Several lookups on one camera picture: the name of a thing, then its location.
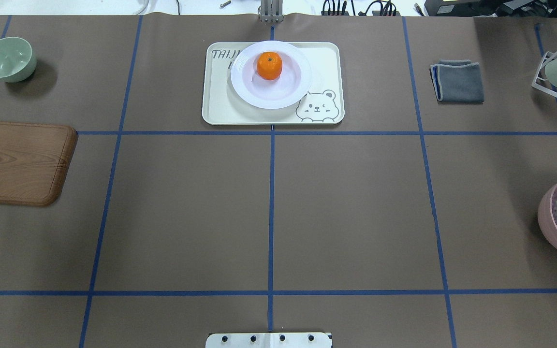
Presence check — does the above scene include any white round plate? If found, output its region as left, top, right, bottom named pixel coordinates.
left=230, top=41, right=312, bottom=109

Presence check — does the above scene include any orange mandarin fruit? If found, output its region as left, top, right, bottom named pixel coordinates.
left=256, top=52, right=283, bottom=81

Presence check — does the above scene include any cream bear tray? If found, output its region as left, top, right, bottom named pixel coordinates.
left=202, top=42, right=345, bottom=125

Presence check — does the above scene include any brown wooden tray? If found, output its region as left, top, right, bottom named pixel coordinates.
left=0, top=121, right=78, bottom=207

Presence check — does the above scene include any grey folded cloth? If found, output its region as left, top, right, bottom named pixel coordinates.
left=430, top=59, right=484, bottom=104

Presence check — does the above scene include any light green bowl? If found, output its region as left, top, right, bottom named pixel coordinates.
left=0, top=37, right=37, bottom=82

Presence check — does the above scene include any metal bracket at table edge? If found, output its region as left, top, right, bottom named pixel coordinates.
left=257, top=0, right=284, bottom=24

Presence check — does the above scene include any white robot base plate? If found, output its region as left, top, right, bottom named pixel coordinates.
left=205, top=332, right=333, bottom=348

